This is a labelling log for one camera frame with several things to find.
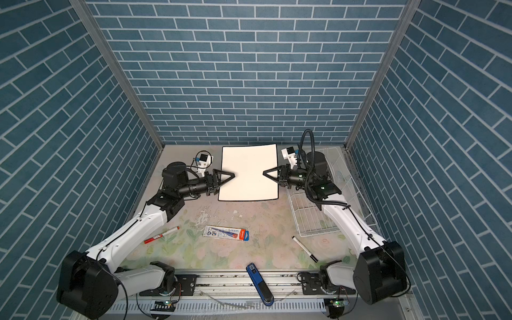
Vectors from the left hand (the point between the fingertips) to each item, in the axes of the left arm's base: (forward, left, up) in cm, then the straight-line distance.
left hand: (232, 181), depth 71 cm
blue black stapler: (-31, -12, -25) cm, 42 cm away
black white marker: (-18, -31, -26) cm, 44 cm away
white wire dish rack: (-4, -33, -25) cm, 41 cm away
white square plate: (+6, -6, +3) cm, 9 cm away
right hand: (+2, -11, +3) cm, 12 cm away
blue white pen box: (-8, +5, -27) cm, 29 cm away
